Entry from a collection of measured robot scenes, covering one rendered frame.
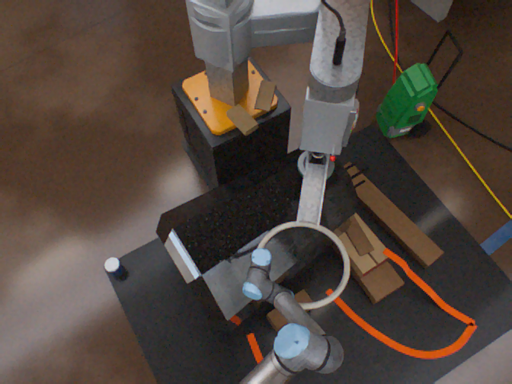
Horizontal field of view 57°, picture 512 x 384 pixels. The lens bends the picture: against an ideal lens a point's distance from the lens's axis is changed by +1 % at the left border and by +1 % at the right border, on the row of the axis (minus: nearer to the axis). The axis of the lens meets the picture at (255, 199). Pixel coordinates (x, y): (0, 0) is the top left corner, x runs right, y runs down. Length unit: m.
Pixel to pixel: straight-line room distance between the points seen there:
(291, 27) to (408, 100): 1.31
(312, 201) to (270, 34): 0.93
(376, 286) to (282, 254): 0.87
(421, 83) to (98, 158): 2.53
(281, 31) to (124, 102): 1.96
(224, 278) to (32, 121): 2.45
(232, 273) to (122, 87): 2.31
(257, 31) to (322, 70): 0.70
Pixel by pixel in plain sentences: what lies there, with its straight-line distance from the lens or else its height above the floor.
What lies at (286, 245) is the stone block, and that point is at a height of 0.70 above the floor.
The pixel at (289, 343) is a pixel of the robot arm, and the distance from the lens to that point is 1.57.
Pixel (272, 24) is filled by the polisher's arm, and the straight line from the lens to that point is 2.64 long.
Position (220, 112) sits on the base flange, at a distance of 3.05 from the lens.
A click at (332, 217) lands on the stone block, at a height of 0.68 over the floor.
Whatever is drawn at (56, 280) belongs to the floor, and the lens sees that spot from 3.65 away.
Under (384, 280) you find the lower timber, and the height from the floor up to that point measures 0.11.
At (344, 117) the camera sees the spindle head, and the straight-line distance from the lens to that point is 2.23.
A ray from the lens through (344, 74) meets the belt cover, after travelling 2.07.
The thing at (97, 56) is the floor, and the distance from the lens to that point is 4.66.
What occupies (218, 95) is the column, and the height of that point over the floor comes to 0.83.
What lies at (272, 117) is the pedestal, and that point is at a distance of 3.06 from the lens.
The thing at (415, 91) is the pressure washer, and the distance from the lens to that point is 3.63.
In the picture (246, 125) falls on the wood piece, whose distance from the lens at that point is 2.92.
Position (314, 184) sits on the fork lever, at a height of 0.93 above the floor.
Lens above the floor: 3.20
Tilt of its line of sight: 64 degrees down
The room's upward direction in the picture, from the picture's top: 2 degrees counter-clockwise
